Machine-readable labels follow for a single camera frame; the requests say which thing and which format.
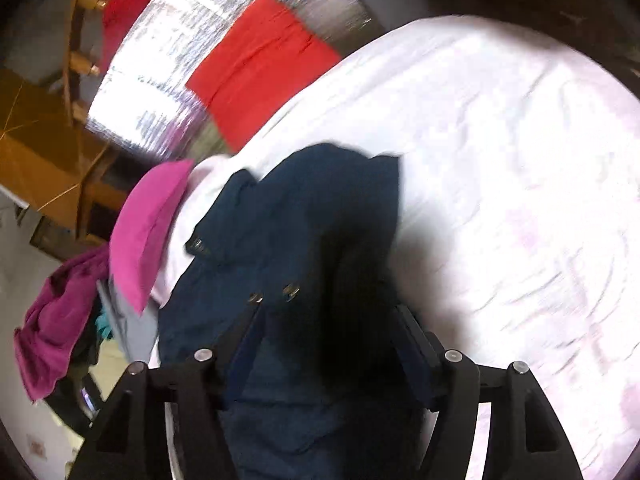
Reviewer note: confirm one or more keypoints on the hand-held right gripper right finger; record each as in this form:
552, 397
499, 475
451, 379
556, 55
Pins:
409, 342

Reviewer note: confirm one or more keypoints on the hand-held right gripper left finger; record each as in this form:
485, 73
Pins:
240, 342

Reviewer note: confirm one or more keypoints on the navy zip jacket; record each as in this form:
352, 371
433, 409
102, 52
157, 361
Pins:
300, 220

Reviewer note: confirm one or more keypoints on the grey garment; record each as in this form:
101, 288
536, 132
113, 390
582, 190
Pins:
132, 330

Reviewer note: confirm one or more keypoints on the teal garment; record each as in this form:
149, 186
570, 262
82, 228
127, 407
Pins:
103, 327

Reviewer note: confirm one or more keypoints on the magenta pillow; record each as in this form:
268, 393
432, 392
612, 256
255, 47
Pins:
145, 230

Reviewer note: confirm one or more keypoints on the black garment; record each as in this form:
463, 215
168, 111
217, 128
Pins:
75, 390

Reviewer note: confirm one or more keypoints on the magenta fleece garment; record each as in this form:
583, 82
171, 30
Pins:
55, 320

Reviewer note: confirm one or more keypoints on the white blanket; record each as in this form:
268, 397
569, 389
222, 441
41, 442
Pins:
500, 160

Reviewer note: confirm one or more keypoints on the red pillow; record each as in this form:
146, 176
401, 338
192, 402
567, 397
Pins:
260, 65

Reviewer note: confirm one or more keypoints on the silver foil insulation sheet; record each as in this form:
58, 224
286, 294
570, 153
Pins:
165, 50

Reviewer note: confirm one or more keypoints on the red cloth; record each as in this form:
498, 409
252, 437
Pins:
132, 0

